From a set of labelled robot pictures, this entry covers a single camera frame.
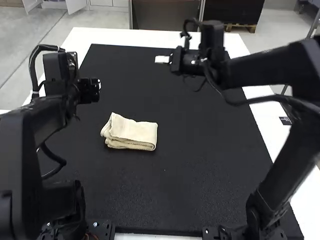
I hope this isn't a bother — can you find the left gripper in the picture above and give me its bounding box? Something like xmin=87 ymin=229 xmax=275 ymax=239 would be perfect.
xmin=74 ymin=77 xmax=103 ymax=105

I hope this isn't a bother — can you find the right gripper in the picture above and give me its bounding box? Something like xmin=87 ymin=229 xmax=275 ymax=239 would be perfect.
xmin=154 ymin=46 xmax=209 ymax=75

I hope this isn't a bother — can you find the pale towel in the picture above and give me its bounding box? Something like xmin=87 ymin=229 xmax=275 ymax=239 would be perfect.
xmin=100 ymin=112 xmax=159 ymax=152

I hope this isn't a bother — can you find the brown cabinet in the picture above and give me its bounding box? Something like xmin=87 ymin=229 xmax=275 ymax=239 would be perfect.
xmin=131 ymin=0 xmax=205 ymax=31

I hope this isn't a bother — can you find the wooden pallet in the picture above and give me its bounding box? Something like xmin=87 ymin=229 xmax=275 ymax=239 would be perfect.
xmin=223 ymin=22 xmax=258 ymax=34

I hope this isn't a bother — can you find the dark board stack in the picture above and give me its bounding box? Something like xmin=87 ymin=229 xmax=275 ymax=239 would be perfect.
xmin=202 ymin=0 xmax=266 ymax=25

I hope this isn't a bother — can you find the white cupboard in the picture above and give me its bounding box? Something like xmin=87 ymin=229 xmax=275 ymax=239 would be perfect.
xmin=21 ymin=0 xmax=87 ymax=15

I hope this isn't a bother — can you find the black mat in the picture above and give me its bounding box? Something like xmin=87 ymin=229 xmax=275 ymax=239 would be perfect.
xmin=37 ymin=43 xmax=305 ymax=238

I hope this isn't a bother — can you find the black cable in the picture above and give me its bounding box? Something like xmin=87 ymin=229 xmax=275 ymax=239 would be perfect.
xmin=37 ymin=142 xmax=68 ymax=179
xmin=204 ymin=72 xmax=298 ymax=107
xmin=28 ymin=43 xmax=67 ymax=98
xmin=183 ymin=17 xmax=203 ymax=33

